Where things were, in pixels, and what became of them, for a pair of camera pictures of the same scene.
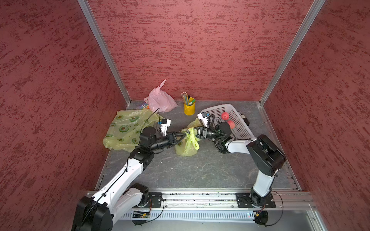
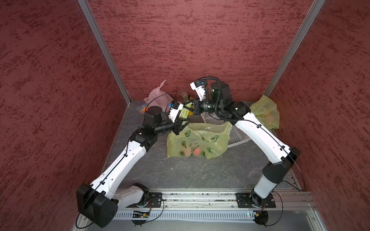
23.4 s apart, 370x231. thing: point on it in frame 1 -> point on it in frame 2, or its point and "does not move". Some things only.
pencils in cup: (186, 98) does not move
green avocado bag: (187, 147) -> (265, 109)
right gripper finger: (198, 128) -> (191, 101)
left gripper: (172, 138) -> (178, 127)
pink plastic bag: (159, 101) does not move
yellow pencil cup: (190, 110) does not move
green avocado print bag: (125, 132) -> (206, 141)
